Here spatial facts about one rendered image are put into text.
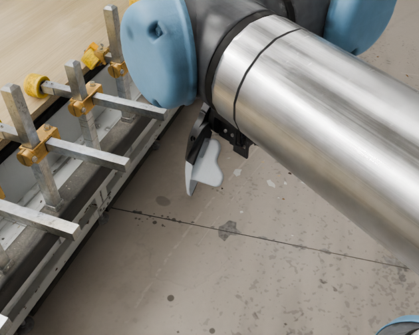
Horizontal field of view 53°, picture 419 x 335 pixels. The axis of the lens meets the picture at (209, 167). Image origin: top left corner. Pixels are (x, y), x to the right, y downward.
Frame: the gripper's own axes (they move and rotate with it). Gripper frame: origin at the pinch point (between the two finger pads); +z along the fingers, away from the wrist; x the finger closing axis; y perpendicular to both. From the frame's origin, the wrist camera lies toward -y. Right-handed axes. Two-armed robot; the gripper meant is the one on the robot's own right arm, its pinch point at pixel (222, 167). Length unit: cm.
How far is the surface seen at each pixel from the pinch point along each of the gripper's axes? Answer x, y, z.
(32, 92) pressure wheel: 11, -98, 37
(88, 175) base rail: 11, -74, 62
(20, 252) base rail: -21, -61, 62
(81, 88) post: 19, -78, 31
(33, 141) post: -4, -68, 33
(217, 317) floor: 31, -28, 132
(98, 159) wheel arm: 6, -52, 36
